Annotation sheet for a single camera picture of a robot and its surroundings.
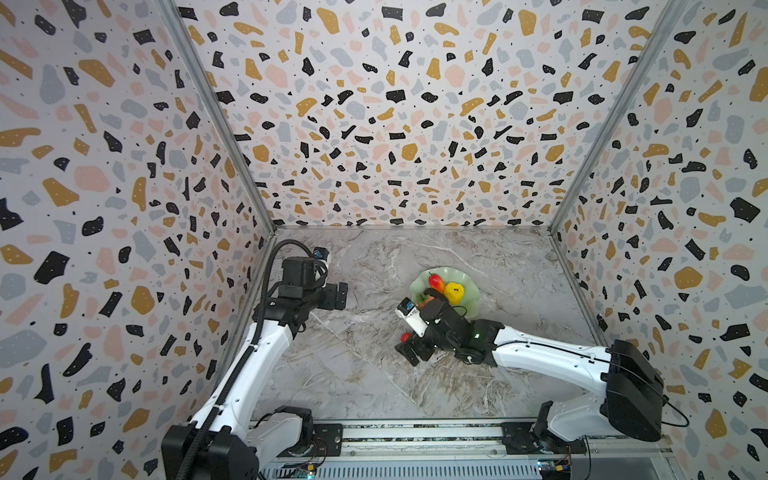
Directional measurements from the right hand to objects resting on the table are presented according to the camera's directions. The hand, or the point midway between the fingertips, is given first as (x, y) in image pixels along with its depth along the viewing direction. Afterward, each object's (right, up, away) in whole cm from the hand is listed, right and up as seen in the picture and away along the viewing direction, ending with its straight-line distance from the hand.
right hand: (403, 329), depth 78 cm
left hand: (-20, +13, +1) cm, 23 cm away
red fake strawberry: (+11, +10, +20) cm, 25 cm away
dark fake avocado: (+6, +6, +16) cm, 18 cm away
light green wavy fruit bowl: (+23, +7, +20) cm, 31 cm away
